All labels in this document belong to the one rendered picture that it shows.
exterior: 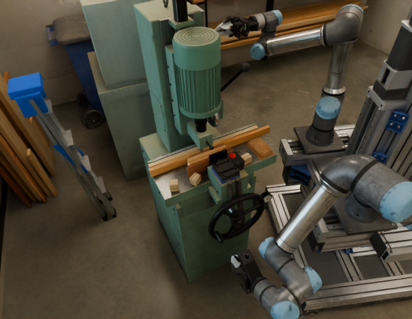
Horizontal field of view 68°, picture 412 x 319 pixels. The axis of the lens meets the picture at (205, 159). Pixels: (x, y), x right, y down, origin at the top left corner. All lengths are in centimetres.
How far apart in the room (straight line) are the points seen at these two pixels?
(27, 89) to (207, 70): 100
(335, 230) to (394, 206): 62
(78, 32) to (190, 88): 186
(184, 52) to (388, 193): 77
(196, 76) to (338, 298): 141
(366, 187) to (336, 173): 9
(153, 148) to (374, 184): 118
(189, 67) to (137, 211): 157
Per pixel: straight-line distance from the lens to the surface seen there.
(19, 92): 183
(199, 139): 138
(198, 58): 113
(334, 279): 204
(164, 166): 145
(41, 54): 363
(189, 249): 179
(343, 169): 98
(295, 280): 108
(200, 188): 142
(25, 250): 263
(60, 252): 250
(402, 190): 95
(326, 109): 168
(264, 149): 154
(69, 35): 292
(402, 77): 140
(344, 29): 153
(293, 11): 409
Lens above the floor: 197
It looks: 45 degrees down
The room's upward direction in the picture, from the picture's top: 3 degrees counter-clockwise
